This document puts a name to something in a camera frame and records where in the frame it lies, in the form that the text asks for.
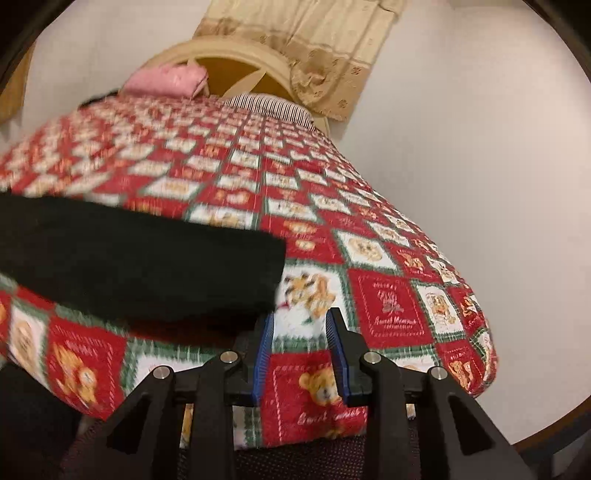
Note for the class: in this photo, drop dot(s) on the small black object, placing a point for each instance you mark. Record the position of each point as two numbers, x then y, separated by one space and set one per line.
94 99

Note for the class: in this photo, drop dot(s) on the dark dotted cloth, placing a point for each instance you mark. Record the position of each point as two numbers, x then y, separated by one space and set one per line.
300 464

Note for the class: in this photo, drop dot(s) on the pink pillow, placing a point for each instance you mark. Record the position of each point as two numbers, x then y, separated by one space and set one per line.
166 79

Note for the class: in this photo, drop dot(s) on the black pants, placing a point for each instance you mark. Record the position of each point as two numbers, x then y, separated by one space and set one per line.
138 267

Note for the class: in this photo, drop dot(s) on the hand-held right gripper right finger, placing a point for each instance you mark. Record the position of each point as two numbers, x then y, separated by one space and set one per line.
336 355

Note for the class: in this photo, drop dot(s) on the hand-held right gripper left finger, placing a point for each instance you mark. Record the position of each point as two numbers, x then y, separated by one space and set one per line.
265 355

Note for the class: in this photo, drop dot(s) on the red bear printed blanket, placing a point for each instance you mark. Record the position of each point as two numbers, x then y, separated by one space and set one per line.
392 304

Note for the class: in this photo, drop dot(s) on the striped pillow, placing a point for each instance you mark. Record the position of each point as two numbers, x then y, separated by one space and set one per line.
272 105

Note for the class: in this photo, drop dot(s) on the cream wooden headboard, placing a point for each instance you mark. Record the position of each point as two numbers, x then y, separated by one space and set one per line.
231 47

